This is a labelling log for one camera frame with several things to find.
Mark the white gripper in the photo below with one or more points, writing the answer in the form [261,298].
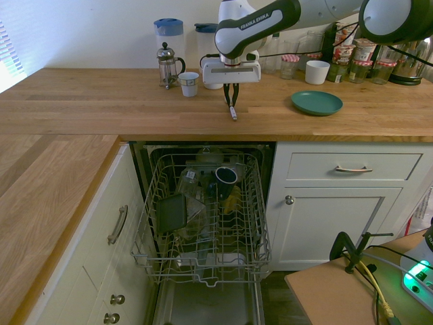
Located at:
[233,72]

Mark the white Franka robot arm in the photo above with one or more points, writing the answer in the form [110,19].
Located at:
[257,23]

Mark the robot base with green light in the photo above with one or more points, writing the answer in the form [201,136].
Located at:
[419,271]

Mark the dishwasher door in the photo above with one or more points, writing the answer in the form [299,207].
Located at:
[206,304]

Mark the wide white cup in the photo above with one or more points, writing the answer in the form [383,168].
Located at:
[214,86]

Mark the patterned paper cup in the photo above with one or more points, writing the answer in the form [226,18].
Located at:
[188,84]

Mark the clear bottle green cap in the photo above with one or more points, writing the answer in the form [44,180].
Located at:
[271,64]

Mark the clear pitcher dark blue lid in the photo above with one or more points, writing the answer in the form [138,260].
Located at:
[204,44]

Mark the jar with red checked lid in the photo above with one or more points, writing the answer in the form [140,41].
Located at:
[360,72]
[289,67]
[383,72]
[314,56]

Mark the glass French press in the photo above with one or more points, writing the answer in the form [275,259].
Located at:
[166,66]

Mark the clear drinking glass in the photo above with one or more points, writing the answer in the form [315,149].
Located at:
[291,47]

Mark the clear pitcher light blue lid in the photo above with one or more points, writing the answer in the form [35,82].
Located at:
[169,35]

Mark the teal plate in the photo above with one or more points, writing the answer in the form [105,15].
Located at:
[316,103]

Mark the dark blue mug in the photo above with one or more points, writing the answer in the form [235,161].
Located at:
[226,179]

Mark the white ceramic pot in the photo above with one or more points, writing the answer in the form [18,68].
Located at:
[317,72]

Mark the large empty glass jar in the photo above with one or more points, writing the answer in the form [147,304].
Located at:
[314,42]

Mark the clear glass with label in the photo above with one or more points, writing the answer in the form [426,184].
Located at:
[189,183]

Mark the yellow item in rack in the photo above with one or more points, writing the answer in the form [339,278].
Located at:
[233,199]

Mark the green jar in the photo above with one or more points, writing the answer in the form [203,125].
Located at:
[337,72]

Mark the black bottle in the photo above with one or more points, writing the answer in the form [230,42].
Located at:
[328,44]

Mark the round metal cabinet knob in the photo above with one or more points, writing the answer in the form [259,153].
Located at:
[289,200]
[117,299]
[111,318]

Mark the clear plastic container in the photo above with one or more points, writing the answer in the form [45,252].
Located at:
[196,216]

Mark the black square container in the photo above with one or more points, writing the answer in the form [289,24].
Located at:
[170,213]

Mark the white tub with red label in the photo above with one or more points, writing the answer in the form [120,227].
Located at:
[364,49]

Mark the stainless steel kettle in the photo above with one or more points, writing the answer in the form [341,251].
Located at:
[411,67]

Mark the black clamp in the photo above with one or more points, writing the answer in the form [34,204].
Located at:
[338,243]

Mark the brown wooden board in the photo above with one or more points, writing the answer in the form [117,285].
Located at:
[324,294]

